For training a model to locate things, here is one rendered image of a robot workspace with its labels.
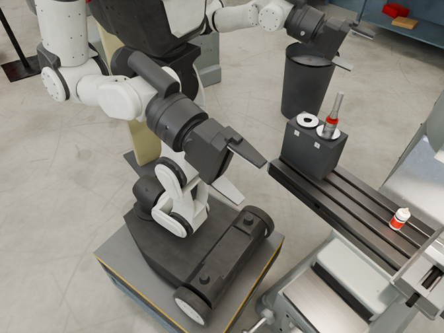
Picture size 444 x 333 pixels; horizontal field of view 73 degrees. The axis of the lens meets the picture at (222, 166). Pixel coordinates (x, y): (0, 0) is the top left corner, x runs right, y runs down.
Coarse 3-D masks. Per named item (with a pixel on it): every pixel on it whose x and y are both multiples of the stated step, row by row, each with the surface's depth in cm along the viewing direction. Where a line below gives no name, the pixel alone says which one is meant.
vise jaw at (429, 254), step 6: (438, 240) 95; (432, 246) 94; (438, 246) 94; (426, 252) 94; (432, 252) 94; (438, 252) 93; (426, 258) 95; (432, 258) 93; (438, 258) 92; (438, 264) 93
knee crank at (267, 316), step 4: (264, 312) 128; (268, 312) 128; (272, 312) 130; (264, 316) 128; (268, 316) 127; (272, 316) 127; (260, 320) 127; (264, 320) 127; (268, 320) 127; (272, 320) 127; (256, 324) 126; (260, 324) 126; (252, 328) 125; (256, 328) 125; (244, 332) 123; (248, 332) 123; (252, 332) 124
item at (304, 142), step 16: (304, 112) 129; (288, 128) 126; (304, 128) 122; (320, 128) 120; (336, 128) 120; (288, 144) 131; (304, 144) 123; (320, 144) 117; (336, 144) 115; (304, 160) 128; (320, 160) 121; (336, 160) 127; (320, 176) 125
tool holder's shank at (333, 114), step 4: (340, 92) 106; (344, 92) 106; (336, 96) 107; (340, 96) 106; (336, 100) 107; (340, 100) 107; (336, 104) 108; (340, 104) 108; (332, 108) 110; (336, 108) 109; (332, 112) 111; (336, 112) 110; (332, 116) 112; (336, 116) 112
